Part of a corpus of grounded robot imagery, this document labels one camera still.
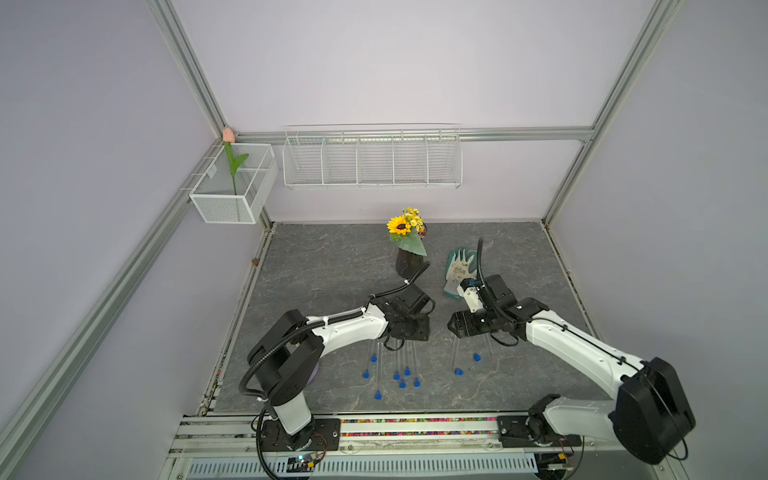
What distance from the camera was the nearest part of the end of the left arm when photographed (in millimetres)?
643

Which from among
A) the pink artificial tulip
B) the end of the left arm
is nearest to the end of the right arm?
the end of the left arm

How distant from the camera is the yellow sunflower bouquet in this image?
2.83 feet
